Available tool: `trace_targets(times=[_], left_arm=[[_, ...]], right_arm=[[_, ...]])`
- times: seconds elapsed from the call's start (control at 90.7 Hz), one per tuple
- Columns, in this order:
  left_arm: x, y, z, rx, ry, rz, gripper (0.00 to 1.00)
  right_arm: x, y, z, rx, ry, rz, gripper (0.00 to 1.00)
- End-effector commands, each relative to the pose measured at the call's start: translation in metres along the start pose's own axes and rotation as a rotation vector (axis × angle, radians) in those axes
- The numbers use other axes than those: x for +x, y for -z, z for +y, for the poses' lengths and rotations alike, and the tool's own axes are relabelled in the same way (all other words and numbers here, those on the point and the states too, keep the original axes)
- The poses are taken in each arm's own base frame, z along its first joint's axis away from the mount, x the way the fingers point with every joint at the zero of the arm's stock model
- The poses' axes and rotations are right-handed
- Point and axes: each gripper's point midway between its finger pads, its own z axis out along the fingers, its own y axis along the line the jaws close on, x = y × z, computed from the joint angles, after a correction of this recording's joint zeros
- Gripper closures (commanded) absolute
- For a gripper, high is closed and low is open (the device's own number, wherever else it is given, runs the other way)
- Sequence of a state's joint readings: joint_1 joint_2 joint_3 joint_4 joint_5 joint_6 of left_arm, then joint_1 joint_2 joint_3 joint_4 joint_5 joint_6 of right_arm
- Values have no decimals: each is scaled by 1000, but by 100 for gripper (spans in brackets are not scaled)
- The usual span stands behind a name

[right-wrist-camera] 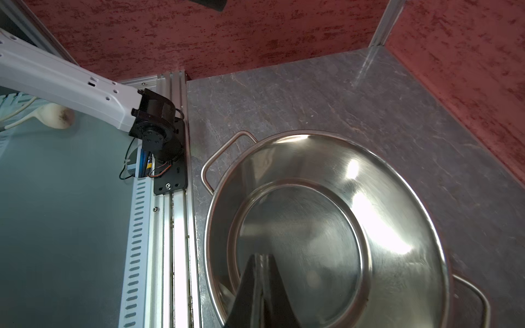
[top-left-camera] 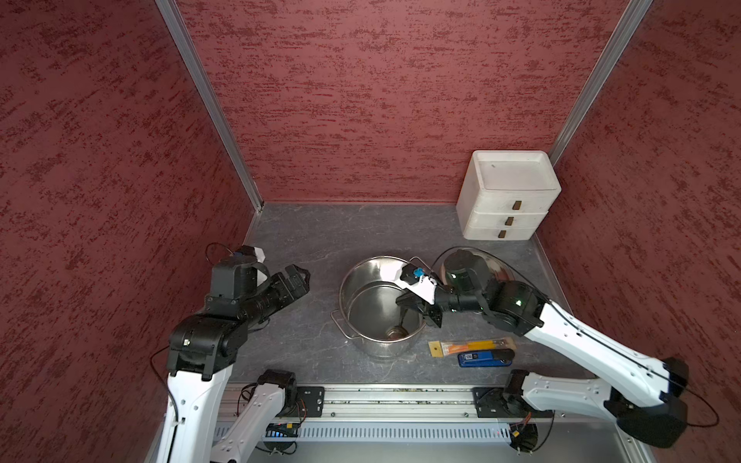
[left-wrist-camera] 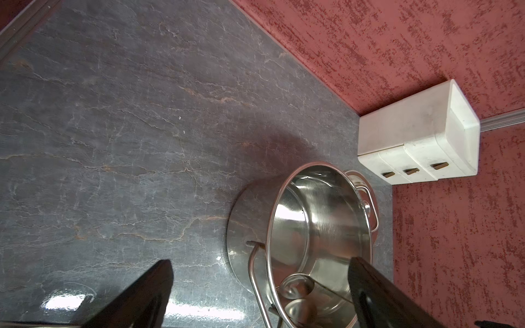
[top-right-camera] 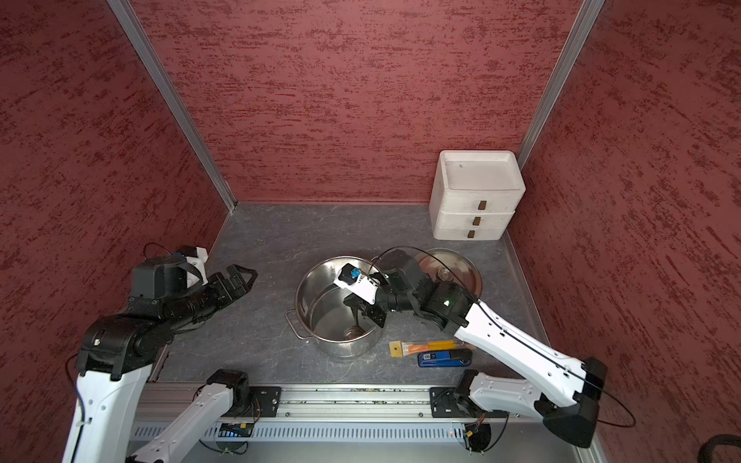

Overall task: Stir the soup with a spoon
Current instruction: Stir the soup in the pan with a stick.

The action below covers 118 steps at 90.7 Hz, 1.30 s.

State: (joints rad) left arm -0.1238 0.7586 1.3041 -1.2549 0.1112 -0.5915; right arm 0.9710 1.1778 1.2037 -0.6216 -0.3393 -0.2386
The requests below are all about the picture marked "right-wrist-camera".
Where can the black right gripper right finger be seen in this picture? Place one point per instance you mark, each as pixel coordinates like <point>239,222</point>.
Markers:
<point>276,311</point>

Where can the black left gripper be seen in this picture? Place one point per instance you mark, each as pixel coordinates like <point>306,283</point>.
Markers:
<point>217,5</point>

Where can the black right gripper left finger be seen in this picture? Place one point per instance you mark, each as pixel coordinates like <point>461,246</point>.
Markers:
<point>247,307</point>

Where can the stainless steel pot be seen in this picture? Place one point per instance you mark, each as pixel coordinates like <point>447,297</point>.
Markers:
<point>354,245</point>

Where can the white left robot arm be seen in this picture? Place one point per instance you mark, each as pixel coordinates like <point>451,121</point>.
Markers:
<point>69,88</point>

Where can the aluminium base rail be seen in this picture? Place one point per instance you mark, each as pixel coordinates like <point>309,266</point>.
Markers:
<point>172,288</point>

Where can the white perforated cable duct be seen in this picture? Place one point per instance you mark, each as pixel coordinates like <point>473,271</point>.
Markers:
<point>133,300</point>

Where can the aluminium corner post left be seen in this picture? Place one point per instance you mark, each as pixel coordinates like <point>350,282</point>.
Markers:
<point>387,22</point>

